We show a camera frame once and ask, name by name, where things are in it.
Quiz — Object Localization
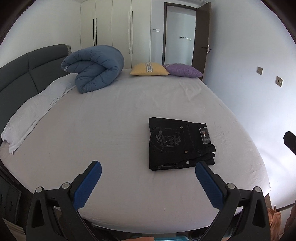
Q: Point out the black denim pants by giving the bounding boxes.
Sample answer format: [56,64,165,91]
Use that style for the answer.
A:
[149,117,216,171]

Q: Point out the white pillow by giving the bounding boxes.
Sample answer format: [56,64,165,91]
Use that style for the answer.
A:
[1,73,77,154]

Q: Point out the white bed sheet mattress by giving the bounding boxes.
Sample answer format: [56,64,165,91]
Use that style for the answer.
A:
[1,70,270,233]

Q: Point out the purple cushion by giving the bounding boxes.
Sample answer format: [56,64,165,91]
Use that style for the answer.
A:
[163,63,203,78]

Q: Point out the dark grey headboard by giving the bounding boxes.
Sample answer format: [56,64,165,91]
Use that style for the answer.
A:
[1,44,71,131]

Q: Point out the dark brown door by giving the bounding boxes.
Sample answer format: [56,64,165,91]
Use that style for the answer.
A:
[192,2,212,74]

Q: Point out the blue folded quilt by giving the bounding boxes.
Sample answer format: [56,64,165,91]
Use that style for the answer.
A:
[61,45,125,93]

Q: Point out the yellow cushion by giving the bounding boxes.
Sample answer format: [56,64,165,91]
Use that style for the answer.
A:
[130,62,170,76]

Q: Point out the white wardrobe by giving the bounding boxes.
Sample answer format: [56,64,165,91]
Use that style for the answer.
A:
[80,0,151,68]

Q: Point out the lower wall socket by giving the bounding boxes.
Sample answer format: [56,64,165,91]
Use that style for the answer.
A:
[275,76,283,87]

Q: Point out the wall socket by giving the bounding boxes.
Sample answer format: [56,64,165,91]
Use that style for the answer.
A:
[256,66,263,75]
[275,76,283,87]

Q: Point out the upper wall socket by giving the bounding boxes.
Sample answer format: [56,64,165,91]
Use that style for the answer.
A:
[256,66,263,75]

